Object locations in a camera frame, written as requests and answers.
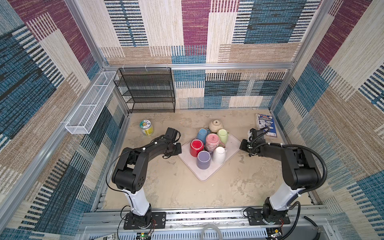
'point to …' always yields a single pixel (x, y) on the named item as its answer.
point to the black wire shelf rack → (147, 89)
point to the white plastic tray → (232, 146)
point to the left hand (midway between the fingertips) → (178, 148)
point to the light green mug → (223, 134)
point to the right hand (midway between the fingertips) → (241, 146)
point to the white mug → (219, 155)
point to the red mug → (195, 146)
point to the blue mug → (202, 134)
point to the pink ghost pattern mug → (212, 141)
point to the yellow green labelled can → (146, 128)
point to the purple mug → (203, 159)
